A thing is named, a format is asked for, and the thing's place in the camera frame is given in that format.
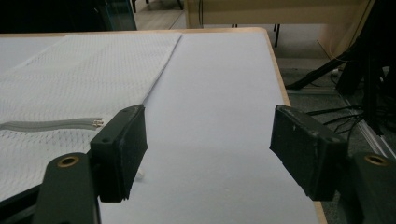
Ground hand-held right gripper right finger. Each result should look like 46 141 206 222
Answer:
269 105 349 202

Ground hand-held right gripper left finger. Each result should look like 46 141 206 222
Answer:
90 104 149 203

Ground white mesh laundry bag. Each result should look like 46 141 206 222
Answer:
0 32 183 202

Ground black metal stand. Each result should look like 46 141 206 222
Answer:
285 0 396 137

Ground black table leg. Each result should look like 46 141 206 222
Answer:
273 23 281 49

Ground beige wooden desk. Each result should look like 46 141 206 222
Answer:
184 0 376 59

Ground dark cabinet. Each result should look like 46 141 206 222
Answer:
0 0 138 35

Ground black floor cables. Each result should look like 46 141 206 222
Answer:
306 104 375 147

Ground aluminium rail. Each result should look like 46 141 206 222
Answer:
340 94 396 161

